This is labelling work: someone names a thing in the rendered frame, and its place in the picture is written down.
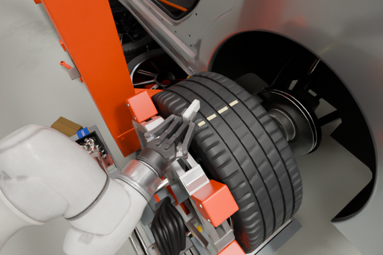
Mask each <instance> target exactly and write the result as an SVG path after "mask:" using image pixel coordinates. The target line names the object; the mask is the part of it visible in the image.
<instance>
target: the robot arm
mask: <svg viewBox="0 0 383 255"><path fill-rule="evenodd" d="M199 108H200V104H199V101H198V100H194V101H193V103H192V104H191V105H190V106H189V108H188V109H186V108H185V109H184V110H183V111H182V113H178V114H177V115H178V116H175V115H174V114H172V115H171V116H169V117H168V118H167V119H166V120H164V121H163V122H162V123H160V124H159V125H158V126H156V127H155V128H154V129H153V130H151V131H149V132H146V133H145V134H144V136H145V139H146V141H147V142H148V143H147V144H146V148H144V149H143V150H142V151H141V153H139V155H138V156H137V157H136V160H135V159H132V160H130V161H129V162H128V163H127V165H126V166H125V167H124V168H123V169H122V171H121V172H120V173H119V174H118V175H117V176H116V178H115V179H113V178H111V177H110V176H109V175H107V174H106V173H105V172H104V171H103V169H102V168H101V167H100V166H99V164H98V163H97V161H96V160H95V159H94V158H93V157H92V156H91V155H90V154H89V153H88V152H87V151H86V150H84V149H83V148H82V147H81V146H80V145H79V144H78V143H76V142H75V141H74V140H72V139H71V138H69V137H68V136H66V135H65V134H63V133H61V132H59V131H58V130H56V129H54V128H51V127H49V126H44V125H37V124H31V125H26V126H24V127H22V128H20V129H18V130H16V131H14V132H12V133H11V134H9V135H7V136H6V137H4V138H3V139H1V140H0V174H1V175H2V178H1V179H0V251H1V249H2V248H3V246H4V245H5V243H6V242H7V241H8V240H9V239H10V238H11V237H12V236H13V235H14V234H16V233H17V232H18V231H19V230H21V229H22V228H25V227H27V226H30V225H43V224H45V223H46V222H48V221H49V220H51V219H54V218H57V217H60V216H62V217H63V218H65V219H66V220H67V221H68V222H69V223H70V224H71V226H70V228H69V230H68V231H67V233H66V236H65V239H64V244H63V253H64V254H65V255H115V253H116V252H117V251H118V250H119V249H120V248H121V247H122V245H123V244H124V243H125V242H126V240H127V239H128V237H129V236H130V235H131V233H132V232H133V230H134V229H135V227H136V226H137V224H138V222H139V221H140V219H141V217H142V213H143V211H144V209H145V207H146V205H147V203H148V202H149V201H150V200H151V197H152V196H153V195H154V193H155V192H156V190H157V189H158V188H159V186H160V184H161V179H160V178H162V176H163V175H164V173H165V172H166V171H167V169H168V168H169V166H170V164H171V163H172V162H174V161H175V160H176V159H177V158H183V159H184V160H187V158H188V149H189V146H190V143H191V141H192V138H193V135H194V132H195V123H193V121H194V120H195V118H196V117H197V111H198V110H199ZM182 122H183V123H182ZM181 124H182V125H181ZM176 131H177V132H176ZM187 131H188V132H187ZM186 132H187V133H186ZM174 133H175V135H174ZM185 133H186V136H185V139H184V142H183V144H182V148H180V149H179V152H177V146H178V143H179V141H180V140H181V139H182V137H183V136H184V135H185ZM161 134H162V135H161ZM160 135H161V136H160ZM158 136H160V137H159V138H158Z"/></svg>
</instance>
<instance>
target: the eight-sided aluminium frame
mask: <svg viewBox="0 0 383 255"><path fill-rule="evenodd" d="M163 121H164V119H163V118H162V117H161V116H153V117H151V118H149V119H147V120H145V121H143V122H141V123H138V122H136V121H135V120H132V125H133V127H134V128H135V131H136V133H137V136H138V140H139V141H140V146H141V148H142V150H143V149H144V148H146V144H147V143H148V142H147V141H145V137H144V134H145V133H146V132H149V131H151V130H153V129H154V128H155V127H156V126H158V125H159V124H160V123H162V122H163ZM143 133H144V134H143ZM180 148H182V143H181V142H180V141H179V143H178V146H177V152H179V149H180ZM182 160H183V161H184V163H185V164H186V165H187V167H188V168H189V170H187V171H186V172H184V170H183V169H182V168H181V166H180V165H179V164H178V162H177V161H176V160H175V161H174V162H172V163H171V164H170V168H171V169H172V171H173V172H174V174H175V175H176V177H177V179H178V181H179V182H180V184H181V186H182V187H183V189H184V191H185V192H186V194H187V195H188V197H189V199H190V201H191V203H192V205H193V207H194V208H193V207H192V205H191V204H190V203H189V201H188V200H187V199H186V200H184V201H183V203H184V205H185V206H186V207H187V209H188V211H189V212H190V213H189V214H188V215H186V214H185V212H184V211H183V209H182V208H181V206H180V205H178V206H176V209H177V210H178V211H179V213H180V214H181V215H182V217H183V219H184V222H185V225H186V226H187V228H188V229H189V231H191V232H192V233H193V235H195V237H196V238H197V240H198V241H199V242H200V243H201V244H202V246H203V247H204V248H205V249H206V251H207V253H208V255H217V254H218V253H219V252H220V251H222V250H223V249H224V248H225V247H227V246H228V244H230V243H231V242H232V241H234V240H235V236H234V234H233V230H232V228H231V227H230V226H229V224H228V222H227V220H225V221H224V222H222V223H221V224H220V225H219V227H218V228H216V229H215V228H214V226H213V225H212V224H210V223H209V222H208V221H207V220H206V219H204V218H203V217H202V216H201V215H200V213H199V211H198V209H197V207H196V205H195V204H194V202H193V199H192V198H191V195H192V194H193V193H195V192H196V191H197V190H199V189H200V188H201V187H203V186H204V185H206V184H207V183H208V182H210V181H209V179H208V178H207V176H206V174H205V173H204V171H203V169H202V168H201V166H200V165H199V164H197V163H196V161H195V160H194V159H193V157H192V156H191V155H190V154H189V152H188V158H187V160H184V159H183V158H182ZM194 209H195V210H194ZM198 226H200V227H201V228H202V229H203V230H204V231H205V233H206V234H207V235H208V238H209V242H208V241H207V240H206V239H205V238H204V237H203V235H202V234H201V233H200V232H199V230H198V229H197V228H196V227H198Z"/></svg>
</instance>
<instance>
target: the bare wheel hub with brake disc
mask: <svg viewBox="0 0 383 255"><path fill-rule="evenodd" d="M259 97H260V98H261V99H263V100H264V104H263V107H264V109H265V110H266V111H267V113H268V114H269V115H270V116H271V117H272V120H274V121H275V123H276V124H277V126H278V129H280V130H281V132H282V133H283V137H284V138H285V139H286V140H287V142H288V145H289V146H290V148H291V150H292V152H293V155H294V156H302V155H306V154H307V153H309V152H310V151H311V150H312V149H313V148H314V147H315V146H316V144H317V138H318V133H317V127H316V124H315V121H314V119H313V117H312V116H311V114H310V112H309V111H308V109H307V108H306V107H305V106H304V105H303V104H302V103H301V102H300V101H299V100H298V99H297V98H296V97H294V96H293V95H291V94H289V93H287V92H285V91H282V90H279V89H269V90H266V91H264V92H263V93H261V94H260V95H259Z"/></svg>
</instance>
